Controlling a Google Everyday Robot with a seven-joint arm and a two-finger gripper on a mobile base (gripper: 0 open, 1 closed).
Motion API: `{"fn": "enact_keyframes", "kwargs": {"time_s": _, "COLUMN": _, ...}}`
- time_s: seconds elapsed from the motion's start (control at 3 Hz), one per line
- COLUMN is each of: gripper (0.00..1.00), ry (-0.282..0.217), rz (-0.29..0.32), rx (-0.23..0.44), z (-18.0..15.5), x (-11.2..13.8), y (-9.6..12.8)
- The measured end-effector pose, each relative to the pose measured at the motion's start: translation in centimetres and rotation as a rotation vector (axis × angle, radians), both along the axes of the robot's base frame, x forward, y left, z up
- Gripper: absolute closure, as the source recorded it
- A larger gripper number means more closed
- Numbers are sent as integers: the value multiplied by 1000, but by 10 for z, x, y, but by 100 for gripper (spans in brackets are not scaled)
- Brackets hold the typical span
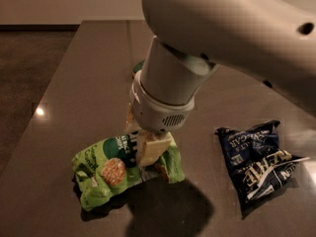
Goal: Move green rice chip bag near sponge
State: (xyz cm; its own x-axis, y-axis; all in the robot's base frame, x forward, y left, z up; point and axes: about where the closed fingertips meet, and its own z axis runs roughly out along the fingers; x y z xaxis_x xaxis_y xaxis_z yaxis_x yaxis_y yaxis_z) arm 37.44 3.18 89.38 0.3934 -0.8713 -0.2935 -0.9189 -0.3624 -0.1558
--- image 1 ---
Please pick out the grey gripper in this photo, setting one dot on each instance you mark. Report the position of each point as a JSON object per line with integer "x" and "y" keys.
{"x": 157, "y": 114}

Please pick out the green rice chip bag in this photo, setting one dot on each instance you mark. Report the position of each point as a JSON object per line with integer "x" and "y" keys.
{"x": 108, "y": 168}

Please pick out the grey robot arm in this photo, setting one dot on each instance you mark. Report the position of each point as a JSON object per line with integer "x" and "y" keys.
{"x": 266, "y": 39}

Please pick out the green and yellow sponge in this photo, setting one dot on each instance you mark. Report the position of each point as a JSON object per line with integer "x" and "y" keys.
{"x": 138, "y": 66}

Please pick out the dark blue chip bag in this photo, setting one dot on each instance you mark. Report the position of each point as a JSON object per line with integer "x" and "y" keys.
{"x": 255, "y": 163}

